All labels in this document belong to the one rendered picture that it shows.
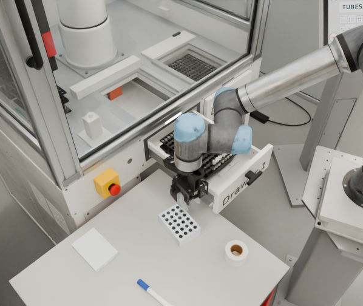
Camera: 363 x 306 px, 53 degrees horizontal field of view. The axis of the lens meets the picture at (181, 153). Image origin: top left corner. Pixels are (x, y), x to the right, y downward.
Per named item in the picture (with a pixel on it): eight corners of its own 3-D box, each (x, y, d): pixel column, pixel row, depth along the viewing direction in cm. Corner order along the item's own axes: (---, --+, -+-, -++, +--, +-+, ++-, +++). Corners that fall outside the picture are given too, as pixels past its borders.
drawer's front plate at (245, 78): (249, 91, 162) (252, 70, 155) (206, 122, 148) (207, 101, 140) (246, 90, 163) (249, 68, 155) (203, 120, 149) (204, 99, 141)
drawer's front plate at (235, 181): (268, 166, 132) (274, 145, 124) (216, 215, 117) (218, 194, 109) (264, 164, 132) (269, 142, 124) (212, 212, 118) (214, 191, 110)
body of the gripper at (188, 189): (187, 207, 104) (188, 181, 95) (170, 188, 109) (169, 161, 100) (208, 195, 107) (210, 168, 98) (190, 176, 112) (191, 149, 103)
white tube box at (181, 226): (200, 234, 119) (201, 227, 116) (179, 248, 115) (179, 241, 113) (178, 209, 126) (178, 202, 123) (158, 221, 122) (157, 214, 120)
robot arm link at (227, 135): (251, 109, 94) (208, 107, 95) (254, 139, 86) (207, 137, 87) (246, 132, 100) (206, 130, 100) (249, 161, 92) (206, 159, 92)
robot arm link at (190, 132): (207, 132, 85) (172, 130, 86) (206, 163, 93) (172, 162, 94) (208, 110, 91) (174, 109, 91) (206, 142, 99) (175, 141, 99)
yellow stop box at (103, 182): (122, 188, 122) (119, 174, 117) (105, 201, 118) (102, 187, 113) (113, 180, 124) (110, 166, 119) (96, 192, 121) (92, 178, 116)
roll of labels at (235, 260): (249, 263, 112) (251, 257, 109) (228, 269, 110) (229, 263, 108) (241, 243, 116) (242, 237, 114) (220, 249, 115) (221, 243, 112)
